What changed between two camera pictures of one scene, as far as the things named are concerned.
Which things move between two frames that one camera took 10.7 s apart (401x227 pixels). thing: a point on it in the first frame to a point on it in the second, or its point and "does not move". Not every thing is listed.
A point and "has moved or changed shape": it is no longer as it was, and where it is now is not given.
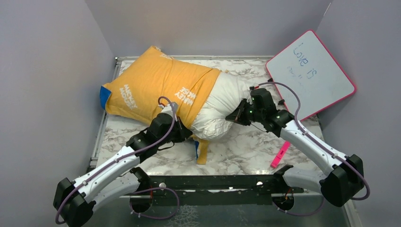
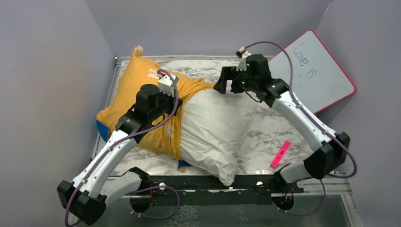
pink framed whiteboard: x=305 y=65 does not move
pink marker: x=281 y=153 does not move
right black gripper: x=238 y=115 to x=229 y=74
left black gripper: x=183 y=133 to x=172 y=100
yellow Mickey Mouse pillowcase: x=152 y=78 has moved or changed shape
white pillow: x=210 y=123 has moved or changed shape
